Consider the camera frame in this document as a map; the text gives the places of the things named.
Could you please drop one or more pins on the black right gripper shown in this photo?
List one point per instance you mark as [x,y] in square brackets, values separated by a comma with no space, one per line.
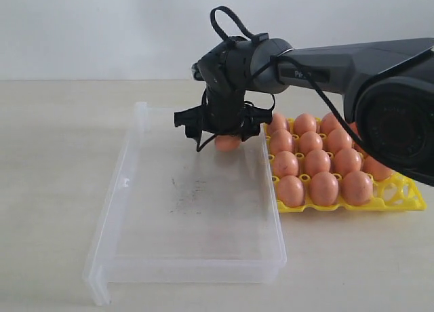
[204,123]

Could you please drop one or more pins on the brown egg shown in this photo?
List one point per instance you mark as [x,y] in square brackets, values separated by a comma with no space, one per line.
[281,140]
[316,161]
[323,189]
[357,188]
[309,141]
[337,140]
[354,128]
[359,149]
[227,143]
[285,163]
[346,161]
[379,171]

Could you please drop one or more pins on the brown egg placed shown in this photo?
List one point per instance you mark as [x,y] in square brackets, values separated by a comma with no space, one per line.
[305,123]
[329,123]
[279,122]

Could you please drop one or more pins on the clear plastic container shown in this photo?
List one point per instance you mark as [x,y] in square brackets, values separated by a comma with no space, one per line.
[175,215]

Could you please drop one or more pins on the yellow plastic egg tray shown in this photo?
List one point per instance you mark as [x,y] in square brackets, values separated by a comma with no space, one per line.
[397,193]

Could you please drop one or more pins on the brown egg corner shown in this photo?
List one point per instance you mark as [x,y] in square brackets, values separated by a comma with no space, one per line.
[290,190]

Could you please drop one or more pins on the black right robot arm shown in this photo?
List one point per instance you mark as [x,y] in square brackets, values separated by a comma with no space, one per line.
[386,87]

